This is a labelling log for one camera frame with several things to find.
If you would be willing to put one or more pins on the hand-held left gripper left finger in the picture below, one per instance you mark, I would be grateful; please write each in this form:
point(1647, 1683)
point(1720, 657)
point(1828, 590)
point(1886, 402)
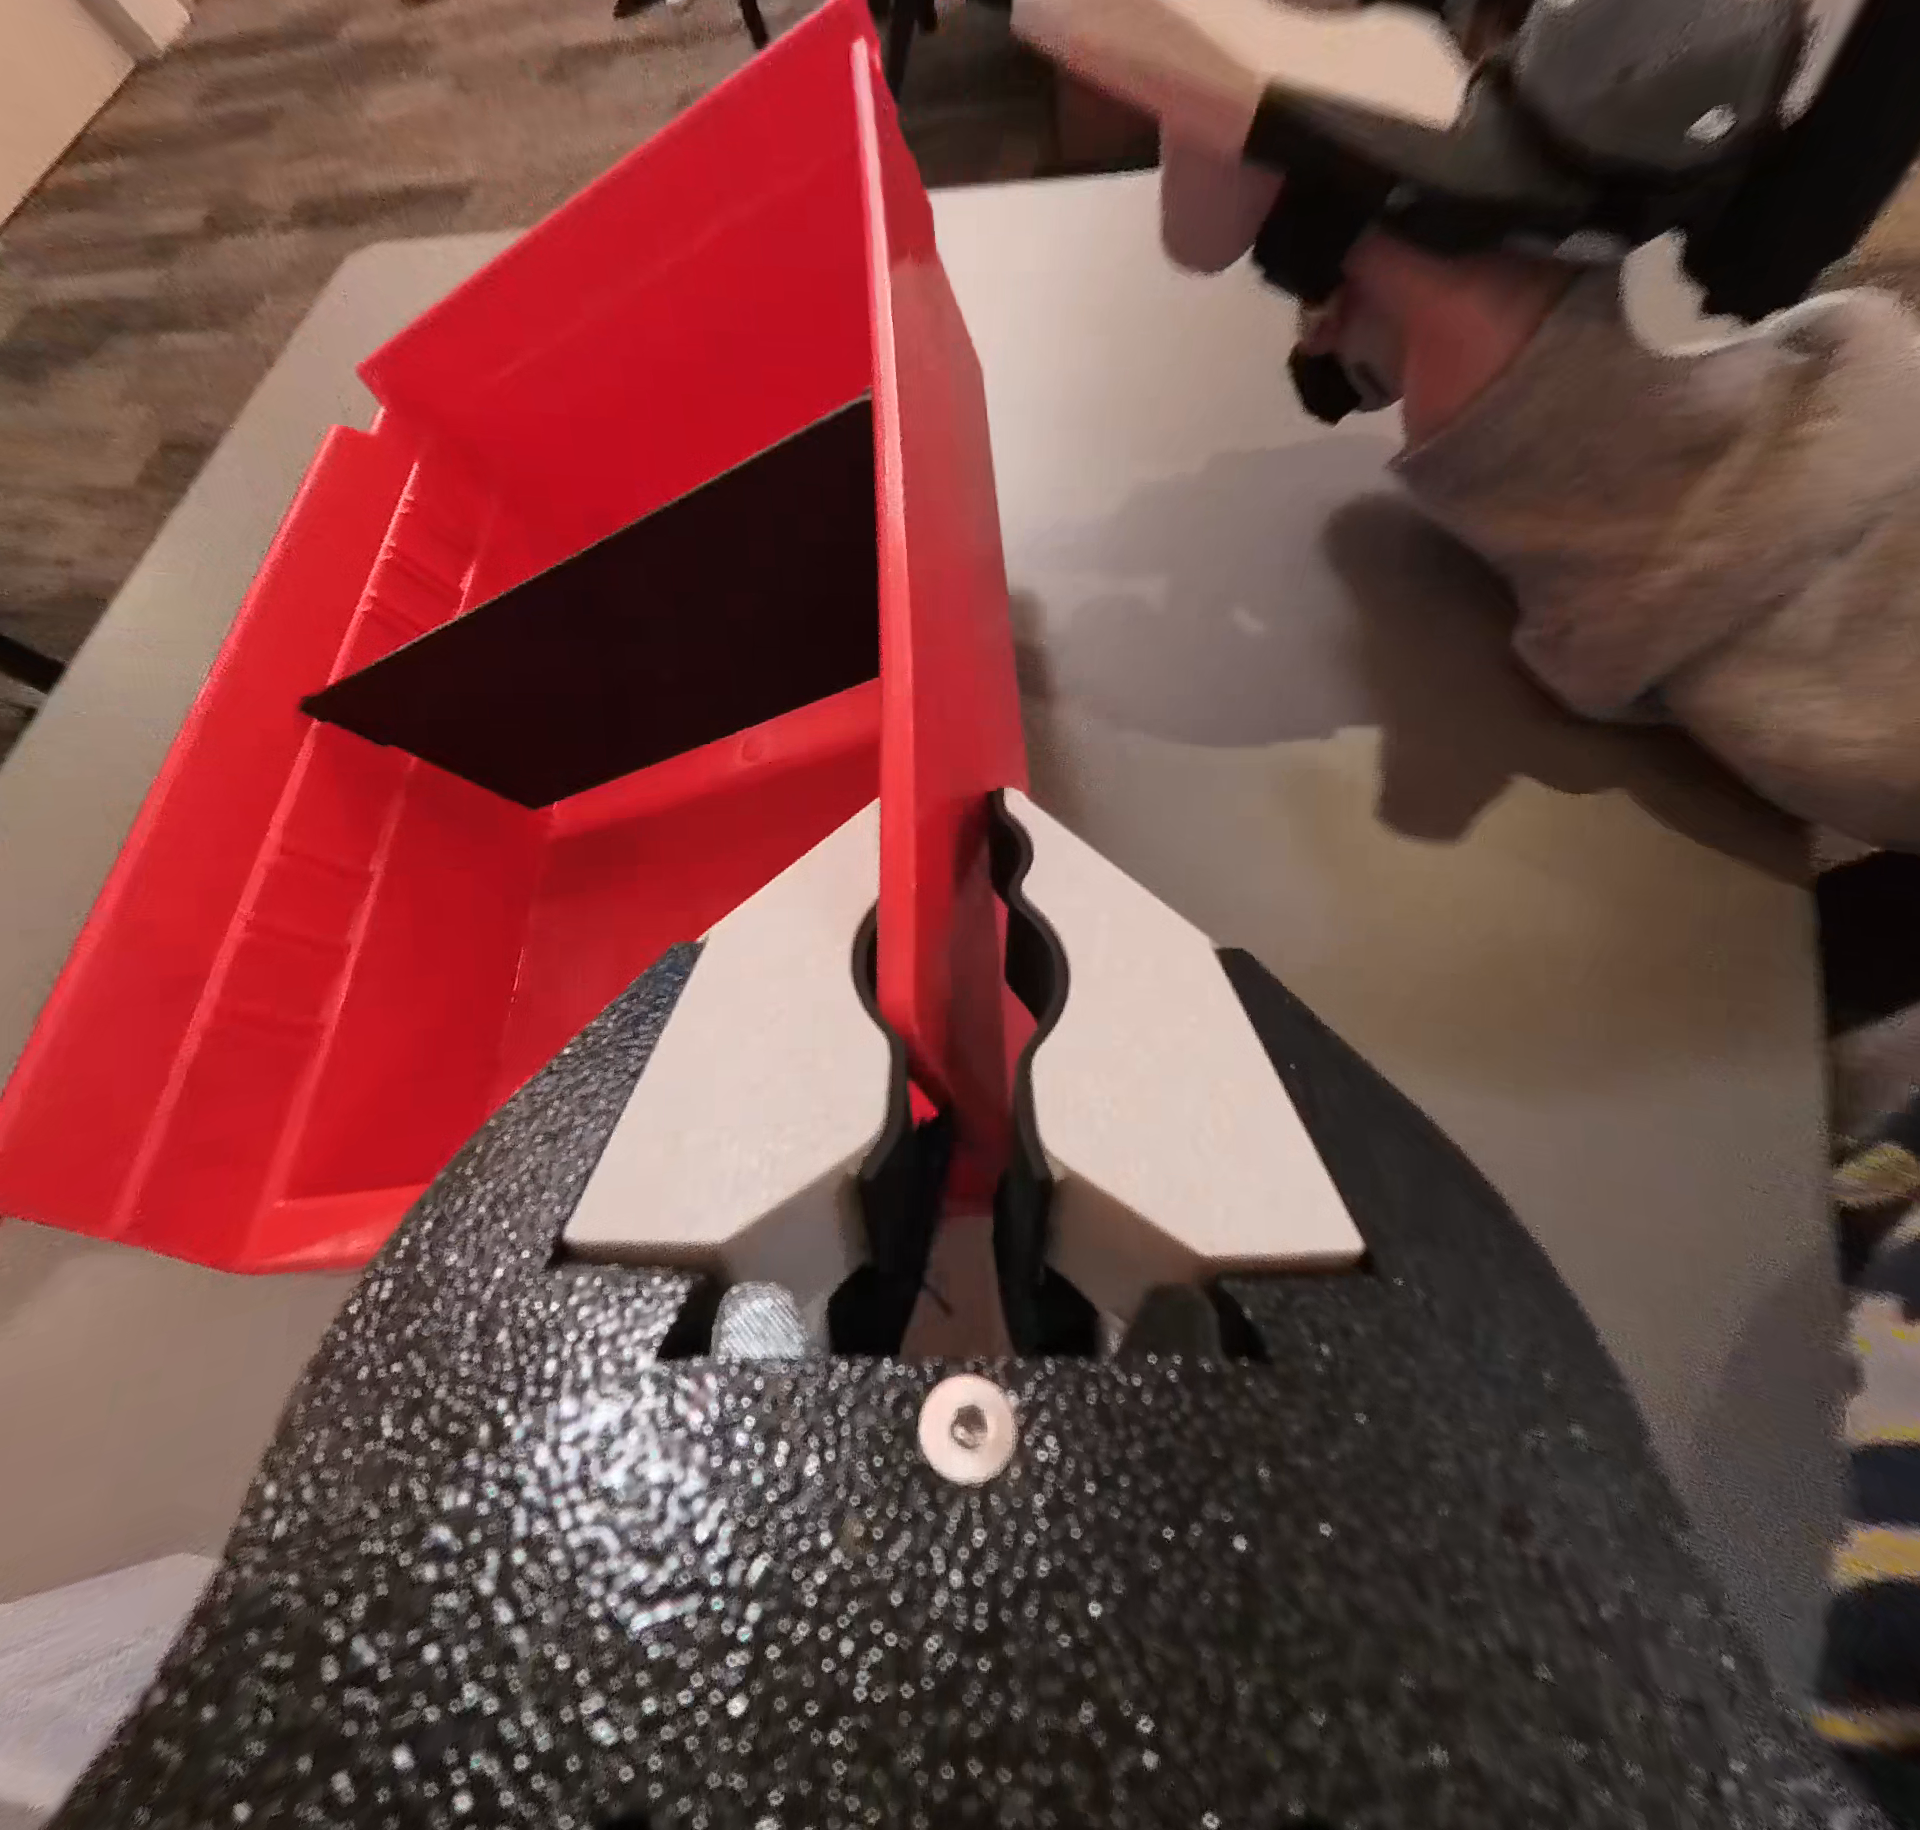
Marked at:
point(735, 1111)

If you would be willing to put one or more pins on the white door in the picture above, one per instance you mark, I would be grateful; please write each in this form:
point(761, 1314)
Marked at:
point(90, 16)

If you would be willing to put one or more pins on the clear plastic bin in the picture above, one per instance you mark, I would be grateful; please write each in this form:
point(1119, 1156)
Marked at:
point(76, 1666)

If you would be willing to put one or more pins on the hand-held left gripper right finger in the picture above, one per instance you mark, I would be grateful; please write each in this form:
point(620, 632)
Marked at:
point(1200, 1111)

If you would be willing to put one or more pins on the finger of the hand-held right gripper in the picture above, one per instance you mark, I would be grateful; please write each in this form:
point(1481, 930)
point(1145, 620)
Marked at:
point(1291, 45)
point(1216, 210)

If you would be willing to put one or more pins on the person's right hand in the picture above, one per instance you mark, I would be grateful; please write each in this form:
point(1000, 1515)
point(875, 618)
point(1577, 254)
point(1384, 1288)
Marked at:
point(1446, 331)

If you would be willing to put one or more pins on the red plastic bin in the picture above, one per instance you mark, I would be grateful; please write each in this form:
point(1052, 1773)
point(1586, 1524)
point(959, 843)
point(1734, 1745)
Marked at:
point(630, 541)

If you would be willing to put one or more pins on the person's right forearm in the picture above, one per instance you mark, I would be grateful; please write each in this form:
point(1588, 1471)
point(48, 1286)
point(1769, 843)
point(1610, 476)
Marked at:
point(1696, 556)

